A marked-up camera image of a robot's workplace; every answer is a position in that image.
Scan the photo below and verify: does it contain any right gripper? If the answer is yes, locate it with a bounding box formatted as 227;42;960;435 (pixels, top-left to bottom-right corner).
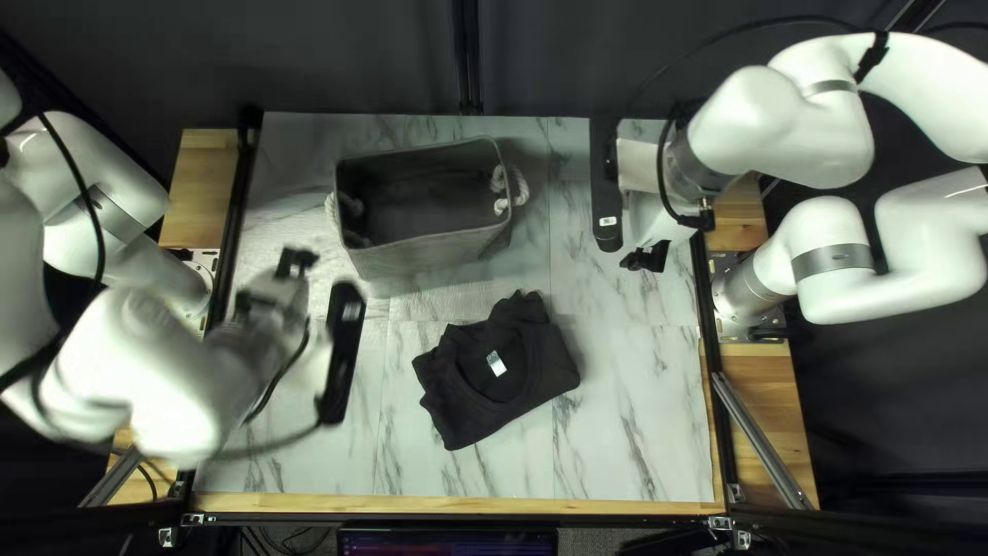
615;137;700;273

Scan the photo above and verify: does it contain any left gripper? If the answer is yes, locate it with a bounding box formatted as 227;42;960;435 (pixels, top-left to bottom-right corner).
222;246;334;396

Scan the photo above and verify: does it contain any black sweatshirt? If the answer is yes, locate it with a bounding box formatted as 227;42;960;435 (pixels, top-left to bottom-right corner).
411;289;582;453

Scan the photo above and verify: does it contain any black cable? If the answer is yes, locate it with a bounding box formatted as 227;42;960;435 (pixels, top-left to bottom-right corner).
31;112;327;463
625;15;890;234
130;459;163;505

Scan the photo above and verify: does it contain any grey fabric basket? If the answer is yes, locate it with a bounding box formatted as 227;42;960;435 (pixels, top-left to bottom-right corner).
324;136;533;284

